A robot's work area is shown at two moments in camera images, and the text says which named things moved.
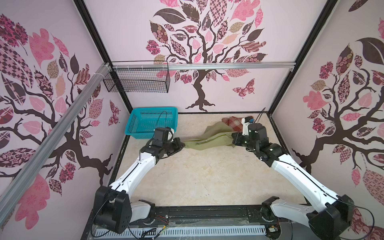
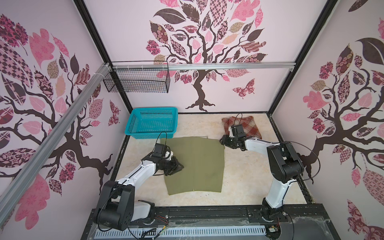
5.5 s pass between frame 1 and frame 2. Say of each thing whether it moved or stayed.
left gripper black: moved
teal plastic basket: stayed
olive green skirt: moved
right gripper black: moved
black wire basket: stayed
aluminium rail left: stayed
